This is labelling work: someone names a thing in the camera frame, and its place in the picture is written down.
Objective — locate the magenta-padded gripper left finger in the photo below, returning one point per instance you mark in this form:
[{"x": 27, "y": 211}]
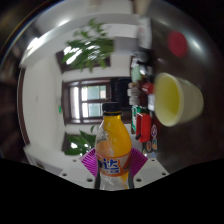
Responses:
[{"x": 76, "y": 171}]

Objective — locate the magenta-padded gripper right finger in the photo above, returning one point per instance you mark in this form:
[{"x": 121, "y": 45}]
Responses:
[{"x": 150, "y": 170}]

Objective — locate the orange drink plastic bottle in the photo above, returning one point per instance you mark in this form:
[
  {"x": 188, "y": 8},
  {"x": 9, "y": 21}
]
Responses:
[{"x": 113, "y": 156}]

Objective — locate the red plastic box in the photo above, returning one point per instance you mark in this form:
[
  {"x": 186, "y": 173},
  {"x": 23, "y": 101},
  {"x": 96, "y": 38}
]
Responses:
[{"x": 144, "y": 128}]

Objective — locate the flat green box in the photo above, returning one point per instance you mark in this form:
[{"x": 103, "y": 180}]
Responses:
[{"x": 134, "y": 115}]

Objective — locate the green exit sign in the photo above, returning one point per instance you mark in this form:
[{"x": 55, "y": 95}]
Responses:
[{"x": 60, "y": 109}]

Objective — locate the dark wooden double door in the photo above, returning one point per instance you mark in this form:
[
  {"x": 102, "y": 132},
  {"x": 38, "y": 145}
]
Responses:
[{"x": 93, "y": 100}]

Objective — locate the pale yellow cup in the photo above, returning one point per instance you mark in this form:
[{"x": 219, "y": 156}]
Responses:
[{"x": 181, "y": 100}]

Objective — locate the tray of small jars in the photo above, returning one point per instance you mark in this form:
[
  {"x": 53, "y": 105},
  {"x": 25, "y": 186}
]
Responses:
[{"x": 134, "y": 93}]

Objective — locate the black chair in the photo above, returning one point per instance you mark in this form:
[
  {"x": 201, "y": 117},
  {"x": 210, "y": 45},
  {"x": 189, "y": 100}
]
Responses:
[{"x": 122, "y": 91}]

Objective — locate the green folded cloth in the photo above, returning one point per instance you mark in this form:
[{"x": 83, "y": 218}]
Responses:
[{"x": 136, "y": 74}]

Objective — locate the flat round red coaster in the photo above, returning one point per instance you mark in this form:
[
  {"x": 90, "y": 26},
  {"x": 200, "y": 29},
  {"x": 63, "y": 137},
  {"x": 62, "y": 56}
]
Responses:
[{"x": 177, "y": 44}]

